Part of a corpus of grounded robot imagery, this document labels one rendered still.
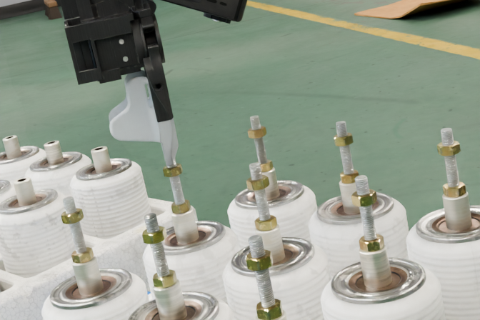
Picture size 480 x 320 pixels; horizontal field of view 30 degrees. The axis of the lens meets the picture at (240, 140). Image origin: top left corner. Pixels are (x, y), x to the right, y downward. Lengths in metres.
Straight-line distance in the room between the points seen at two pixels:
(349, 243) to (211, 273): 0.13
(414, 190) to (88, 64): 0.93
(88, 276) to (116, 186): 0.36
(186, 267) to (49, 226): 0.30
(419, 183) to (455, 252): 0.89
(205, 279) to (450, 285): 0.23
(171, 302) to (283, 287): 0.10
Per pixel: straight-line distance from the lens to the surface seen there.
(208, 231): 0.89
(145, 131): 0.83
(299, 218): 0.93
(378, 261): 0.71
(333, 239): 0.85
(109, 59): 0.81
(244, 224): 0.93
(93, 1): 0.83
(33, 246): 1.11
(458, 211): 0.80
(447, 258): 0.78
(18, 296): 1.07
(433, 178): 1.68
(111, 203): 1.16
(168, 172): 0.86
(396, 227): 0.86
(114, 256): 1.13
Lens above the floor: 0.57
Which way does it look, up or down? 15 degrees down
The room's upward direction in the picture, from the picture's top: 11 degrees counter-clockwise
